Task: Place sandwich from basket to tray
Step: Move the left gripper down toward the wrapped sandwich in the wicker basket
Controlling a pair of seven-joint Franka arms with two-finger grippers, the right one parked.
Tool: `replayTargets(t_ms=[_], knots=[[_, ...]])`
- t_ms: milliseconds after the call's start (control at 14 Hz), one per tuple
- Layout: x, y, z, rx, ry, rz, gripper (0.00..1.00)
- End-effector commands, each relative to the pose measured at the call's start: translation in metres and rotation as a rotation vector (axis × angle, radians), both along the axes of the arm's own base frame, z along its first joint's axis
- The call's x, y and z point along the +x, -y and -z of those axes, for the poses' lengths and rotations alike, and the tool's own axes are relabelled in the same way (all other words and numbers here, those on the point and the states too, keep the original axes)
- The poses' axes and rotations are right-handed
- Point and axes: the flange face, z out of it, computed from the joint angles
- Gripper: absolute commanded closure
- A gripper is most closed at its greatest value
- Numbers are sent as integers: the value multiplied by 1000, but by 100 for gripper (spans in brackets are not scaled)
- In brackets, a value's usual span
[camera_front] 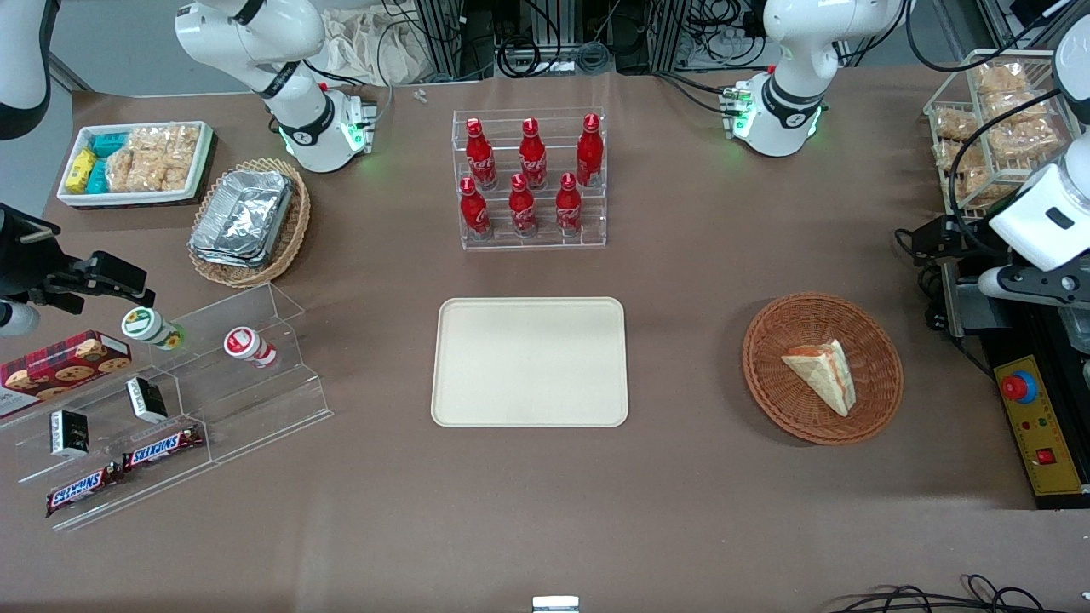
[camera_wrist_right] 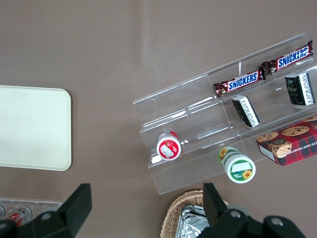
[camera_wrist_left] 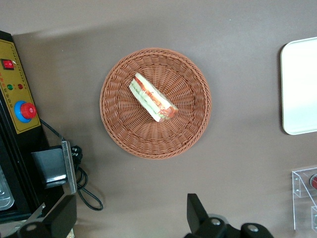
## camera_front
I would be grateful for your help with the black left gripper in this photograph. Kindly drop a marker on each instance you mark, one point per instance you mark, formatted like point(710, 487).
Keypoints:
point(965, 240)

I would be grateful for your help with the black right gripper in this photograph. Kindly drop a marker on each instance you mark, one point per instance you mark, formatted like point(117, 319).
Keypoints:
point(19, 260)

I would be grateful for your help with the triangular sandwich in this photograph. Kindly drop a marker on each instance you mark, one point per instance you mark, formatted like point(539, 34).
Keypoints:
point(822, 375)

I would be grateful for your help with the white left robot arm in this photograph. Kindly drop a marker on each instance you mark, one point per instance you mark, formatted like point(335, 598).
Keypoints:
point(792, 51)

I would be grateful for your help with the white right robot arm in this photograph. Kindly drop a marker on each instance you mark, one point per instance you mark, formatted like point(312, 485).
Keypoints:
point(255, 34)

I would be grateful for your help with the aluminium foil tray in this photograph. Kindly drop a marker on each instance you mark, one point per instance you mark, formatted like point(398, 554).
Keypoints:
point(243, 213)
point(226, 260)

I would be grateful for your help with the light wicker basket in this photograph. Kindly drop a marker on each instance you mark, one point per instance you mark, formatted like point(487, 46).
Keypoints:
point(294, 230)

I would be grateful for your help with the brown wicker basket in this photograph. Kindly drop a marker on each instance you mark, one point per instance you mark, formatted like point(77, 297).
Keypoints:
point(783, 392)

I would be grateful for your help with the beige plastic tray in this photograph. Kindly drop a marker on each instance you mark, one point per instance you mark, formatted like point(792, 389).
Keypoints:
point(528, 362)

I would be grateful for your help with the clear bagged snack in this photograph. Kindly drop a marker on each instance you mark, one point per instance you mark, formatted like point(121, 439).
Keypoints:
point(1001, 78)
point(1026, 140)
point(979, 187)
point(1018, 106)
point(955, 125)
point(949, 156)

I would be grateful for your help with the green capped yogurt bottle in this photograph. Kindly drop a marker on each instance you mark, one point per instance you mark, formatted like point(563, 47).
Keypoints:
point(146, 327)

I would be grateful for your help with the grey metal box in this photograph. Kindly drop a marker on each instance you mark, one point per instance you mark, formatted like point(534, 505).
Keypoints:
point(971, 308)

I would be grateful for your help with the red cookie box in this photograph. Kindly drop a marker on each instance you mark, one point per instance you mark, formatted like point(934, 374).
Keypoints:
point(64, 366)

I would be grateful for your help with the white plastic bin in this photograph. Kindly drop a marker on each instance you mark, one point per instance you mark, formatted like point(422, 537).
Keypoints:
point(136, 198)

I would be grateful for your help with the teal snack box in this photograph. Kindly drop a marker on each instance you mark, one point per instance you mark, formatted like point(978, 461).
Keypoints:
point(108, 143)
point(97, 177)

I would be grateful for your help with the yellow snack box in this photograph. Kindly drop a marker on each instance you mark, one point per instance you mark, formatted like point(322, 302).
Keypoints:
point(81, 170)

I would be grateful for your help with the rice cracker bag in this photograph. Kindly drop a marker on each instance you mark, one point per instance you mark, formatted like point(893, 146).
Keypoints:
point(132, 170)
point(166, 139)
point(176, 170)

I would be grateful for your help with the black machine housing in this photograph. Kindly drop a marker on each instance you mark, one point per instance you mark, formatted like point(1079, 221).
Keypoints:
point(1013, 336)

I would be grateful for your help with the small black box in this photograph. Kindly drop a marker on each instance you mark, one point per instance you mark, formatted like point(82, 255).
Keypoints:
point(70, 434)
point(146, 400)

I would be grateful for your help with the steel pan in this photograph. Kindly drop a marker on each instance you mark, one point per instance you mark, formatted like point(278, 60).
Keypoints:
point(1078, 334)

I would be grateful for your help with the red capped yogurt bottle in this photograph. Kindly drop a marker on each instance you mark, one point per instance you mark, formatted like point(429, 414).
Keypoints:
point(247, 345)

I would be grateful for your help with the red emergency stop button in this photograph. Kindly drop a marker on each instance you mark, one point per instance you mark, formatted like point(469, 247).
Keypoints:
point(1018, 388)

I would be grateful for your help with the Snickers bar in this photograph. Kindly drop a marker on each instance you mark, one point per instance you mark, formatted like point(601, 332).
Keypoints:
point(81, 491)
point(162, 447)

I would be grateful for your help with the clear acrylic stepped shelf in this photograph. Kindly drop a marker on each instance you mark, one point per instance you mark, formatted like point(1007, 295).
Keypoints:
point(255, 409)

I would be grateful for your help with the yellow control panel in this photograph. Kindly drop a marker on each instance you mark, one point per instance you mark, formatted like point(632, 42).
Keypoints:
point(1043, 426)

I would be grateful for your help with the red cola bottle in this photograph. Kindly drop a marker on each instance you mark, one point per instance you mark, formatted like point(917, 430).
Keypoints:
point(589, 153)
point(568, 207)
point(480, 157)
point(473, 211)
point(522, 209)
point(533, 157)

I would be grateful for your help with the white cloth bag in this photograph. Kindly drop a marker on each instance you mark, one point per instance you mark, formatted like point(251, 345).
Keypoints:
point(366, 47)

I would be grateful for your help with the clear acrylic bottle rack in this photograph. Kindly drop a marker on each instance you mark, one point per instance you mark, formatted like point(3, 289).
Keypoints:
point(536, 243)

